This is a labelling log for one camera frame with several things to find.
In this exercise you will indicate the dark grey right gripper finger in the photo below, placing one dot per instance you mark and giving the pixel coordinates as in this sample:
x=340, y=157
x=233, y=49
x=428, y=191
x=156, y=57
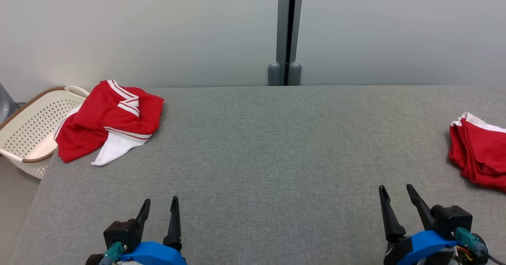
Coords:
x=392, y=221
x=423, y=213

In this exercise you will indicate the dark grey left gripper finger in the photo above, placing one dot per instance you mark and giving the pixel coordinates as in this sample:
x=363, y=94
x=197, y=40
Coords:
x=144, y=215
x=174, y=225

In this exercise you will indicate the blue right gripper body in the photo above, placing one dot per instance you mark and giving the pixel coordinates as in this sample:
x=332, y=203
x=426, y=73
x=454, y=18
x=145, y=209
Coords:
x=423, y=245

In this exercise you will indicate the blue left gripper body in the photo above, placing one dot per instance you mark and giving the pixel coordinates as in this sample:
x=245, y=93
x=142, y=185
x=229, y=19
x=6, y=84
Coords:
x=154, y=255

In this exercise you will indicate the red shorts white trim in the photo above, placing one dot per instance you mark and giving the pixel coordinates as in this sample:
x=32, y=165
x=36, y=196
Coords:
x=482, y=154

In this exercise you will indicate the red white numbered jersey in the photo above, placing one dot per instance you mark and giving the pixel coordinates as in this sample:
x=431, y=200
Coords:
x=102, y=118

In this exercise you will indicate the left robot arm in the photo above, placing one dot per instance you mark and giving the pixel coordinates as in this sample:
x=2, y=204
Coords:
x=94, y=260

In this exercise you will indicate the white laundry basket brown rim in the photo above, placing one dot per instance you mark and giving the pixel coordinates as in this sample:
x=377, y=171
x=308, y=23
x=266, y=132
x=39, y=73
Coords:
x=27, y=126

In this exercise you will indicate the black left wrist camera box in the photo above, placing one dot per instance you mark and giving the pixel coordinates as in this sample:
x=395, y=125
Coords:
x=122, y=231

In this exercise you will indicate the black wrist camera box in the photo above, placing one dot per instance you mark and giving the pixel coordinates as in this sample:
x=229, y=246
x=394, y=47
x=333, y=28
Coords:
x=452, y=217
x=122, y=231

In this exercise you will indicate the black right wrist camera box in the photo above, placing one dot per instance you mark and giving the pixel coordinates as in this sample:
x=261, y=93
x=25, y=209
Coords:
x=452, y=217

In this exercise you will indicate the grey partition post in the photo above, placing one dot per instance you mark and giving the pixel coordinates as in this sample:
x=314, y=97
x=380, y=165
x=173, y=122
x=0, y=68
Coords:
x=284, y=27

